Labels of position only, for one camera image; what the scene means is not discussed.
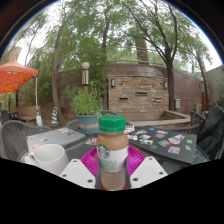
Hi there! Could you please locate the colourful sticker card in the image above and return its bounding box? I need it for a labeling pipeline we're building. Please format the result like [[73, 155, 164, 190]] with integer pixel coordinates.
[[84, 137, 99, 146]]

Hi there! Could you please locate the green plant in blue pot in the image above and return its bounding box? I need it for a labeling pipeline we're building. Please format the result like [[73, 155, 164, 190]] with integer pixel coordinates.
[[70, 84, 105, 135]]

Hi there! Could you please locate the leaning leafy tree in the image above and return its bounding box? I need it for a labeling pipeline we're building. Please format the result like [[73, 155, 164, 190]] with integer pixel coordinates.
[[36, 1, 111, 126]]

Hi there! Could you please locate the green-capped coffee drink bottle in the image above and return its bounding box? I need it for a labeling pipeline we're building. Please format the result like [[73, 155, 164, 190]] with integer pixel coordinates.
[[96, 115, 130, 191]]

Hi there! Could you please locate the grey laptop with stickers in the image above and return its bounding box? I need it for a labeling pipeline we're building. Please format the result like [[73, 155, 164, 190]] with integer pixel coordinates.
[[26, 127, 86, 153]]

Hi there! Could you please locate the stone brick fountain wall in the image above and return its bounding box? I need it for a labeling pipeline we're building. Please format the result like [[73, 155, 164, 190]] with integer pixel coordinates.
[[106, 63, 172, 121]]

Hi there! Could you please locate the orange patio umbrella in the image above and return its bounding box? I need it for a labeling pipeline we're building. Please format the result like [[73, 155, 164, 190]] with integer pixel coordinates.
[[0, 56, 40, 95]]

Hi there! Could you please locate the blue yellow striped cone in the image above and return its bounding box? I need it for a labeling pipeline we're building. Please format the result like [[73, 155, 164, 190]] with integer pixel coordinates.
[[50, 106, 60, 126]]

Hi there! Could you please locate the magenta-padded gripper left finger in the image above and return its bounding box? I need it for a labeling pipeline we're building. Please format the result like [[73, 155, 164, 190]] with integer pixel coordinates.
[[59, 146, 102, 190]]

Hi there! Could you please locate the dark-trunk leafy tree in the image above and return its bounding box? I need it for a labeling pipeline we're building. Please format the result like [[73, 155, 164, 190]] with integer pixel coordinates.
[[124, 0, 191, 113]]

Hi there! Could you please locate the globe-topped wooden lamp post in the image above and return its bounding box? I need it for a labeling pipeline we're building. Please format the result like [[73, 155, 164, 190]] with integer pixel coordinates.
[[81, 61, 91, 95]]

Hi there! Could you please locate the black jacket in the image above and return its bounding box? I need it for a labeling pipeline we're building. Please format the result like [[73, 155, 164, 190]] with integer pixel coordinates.
[[196, 105, 224, 160]]

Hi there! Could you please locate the white ceramic mug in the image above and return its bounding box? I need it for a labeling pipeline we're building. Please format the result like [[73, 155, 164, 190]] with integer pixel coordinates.
[[28, 143, 70, 176]]

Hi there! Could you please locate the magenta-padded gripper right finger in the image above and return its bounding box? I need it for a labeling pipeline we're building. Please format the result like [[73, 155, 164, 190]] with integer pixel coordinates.
[[125, 145, 169, 190]]

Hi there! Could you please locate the black laptop with stickers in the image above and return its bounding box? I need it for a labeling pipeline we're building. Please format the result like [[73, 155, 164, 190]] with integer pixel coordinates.
[[128, 124, 198, 165]]

